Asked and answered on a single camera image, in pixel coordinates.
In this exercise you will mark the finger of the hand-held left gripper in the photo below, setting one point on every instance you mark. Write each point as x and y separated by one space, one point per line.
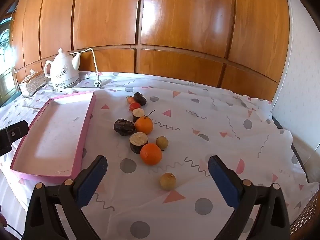
12 133

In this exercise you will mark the pink cardboard tray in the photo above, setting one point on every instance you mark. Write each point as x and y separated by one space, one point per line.
57 130

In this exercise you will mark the red tomato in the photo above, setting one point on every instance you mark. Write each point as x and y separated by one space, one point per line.
134 106

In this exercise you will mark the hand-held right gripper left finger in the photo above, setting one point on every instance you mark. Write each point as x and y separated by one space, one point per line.
91 182

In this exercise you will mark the white ceramic electric kettle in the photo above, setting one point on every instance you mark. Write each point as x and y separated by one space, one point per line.
62 72

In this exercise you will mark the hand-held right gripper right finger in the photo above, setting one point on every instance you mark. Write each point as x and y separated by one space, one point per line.
223 182

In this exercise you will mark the small carrot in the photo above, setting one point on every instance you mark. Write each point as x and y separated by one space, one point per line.
129 100

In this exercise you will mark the small sugarcane piece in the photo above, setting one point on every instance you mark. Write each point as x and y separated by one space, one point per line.
138 114

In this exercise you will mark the orange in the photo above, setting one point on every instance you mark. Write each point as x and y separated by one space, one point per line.
150 154
144 125

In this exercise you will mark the silver ornate tissue box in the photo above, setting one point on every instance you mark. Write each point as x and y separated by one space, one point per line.
32 85

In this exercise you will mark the wicker chair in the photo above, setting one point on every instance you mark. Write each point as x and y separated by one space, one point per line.
305 217

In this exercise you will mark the glass door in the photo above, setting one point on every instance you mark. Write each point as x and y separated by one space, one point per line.
5 55

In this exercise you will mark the white patterned tablecloth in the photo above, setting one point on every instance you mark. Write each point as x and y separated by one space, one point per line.
200 105

